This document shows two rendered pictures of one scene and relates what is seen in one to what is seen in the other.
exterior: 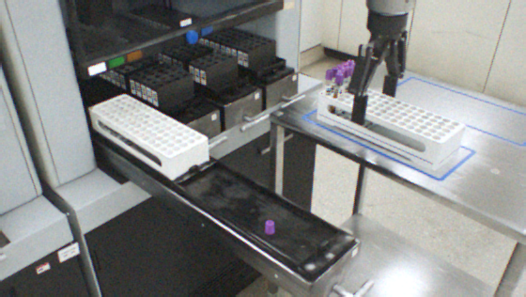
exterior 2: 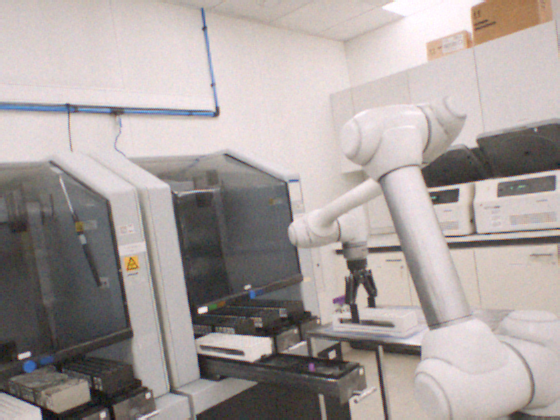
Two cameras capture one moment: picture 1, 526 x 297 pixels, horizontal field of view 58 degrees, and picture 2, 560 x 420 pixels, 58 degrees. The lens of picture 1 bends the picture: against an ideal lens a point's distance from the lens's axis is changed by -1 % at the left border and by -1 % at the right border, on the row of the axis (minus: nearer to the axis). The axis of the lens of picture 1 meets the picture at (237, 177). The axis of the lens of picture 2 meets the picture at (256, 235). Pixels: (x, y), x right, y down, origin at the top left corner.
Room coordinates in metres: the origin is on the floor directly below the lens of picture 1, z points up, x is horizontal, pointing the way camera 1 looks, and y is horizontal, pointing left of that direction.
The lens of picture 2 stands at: (-0.87, 0.09, 1.31)
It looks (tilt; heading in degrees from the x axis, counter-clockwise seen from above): 3 degrees down; 359
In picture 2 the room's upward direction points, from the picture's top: 9 degrees counter-clockwise
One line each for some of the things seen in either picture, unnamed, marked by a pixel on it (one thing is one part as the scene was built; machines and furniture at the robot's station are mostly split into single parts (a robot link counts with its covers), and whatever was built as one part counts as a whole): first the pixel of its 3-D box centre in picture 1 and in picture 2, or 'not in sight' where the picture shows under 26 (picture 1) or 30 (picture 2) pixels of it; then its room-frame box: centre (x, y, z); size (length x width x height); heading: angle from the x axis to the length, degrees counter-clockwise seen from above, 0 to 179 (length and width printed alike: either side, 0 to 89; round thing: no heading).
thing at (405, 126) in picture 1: (385, 120); (373, 320); (0.89, -0.32, 0.85); 0.30 x 0.10 x 0.06; 42
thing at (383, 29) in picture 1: (384, 33); (358, 270); (0.91, -0.30, 1.03); 0.08 x 0.07 x 0.09; 132
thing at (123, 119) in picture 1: (146, 134); (231, 347); (0.89, 0.19, 0.83); 0.30 x 0.10 x 0.06; 44
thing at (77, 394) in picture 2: not in sight; (70, 397); (0.57, 0.66, 0.85); 0.12 x 0.02 x 0.06; 135
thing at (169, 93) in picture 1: (174, 91); (243, 329); (1.06, 0.15, 0.85); 0.12 x 0.02 x 0.06; 134
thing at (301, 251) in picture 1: (203, 190); (271, 368); (0.76, 0.07, 0.78); 0.73 x 0.14 x 0.09; 44
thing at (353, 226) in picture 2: not in sight; (347, 221); (0.91, -0.28, 1.21); 0.13 x 0.11 x 0.16; 108
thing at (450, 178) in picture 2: not in sight; (444, 191); (2.91, -1.47, 1.22); 0.62 x 0.56 x 0.64; 132
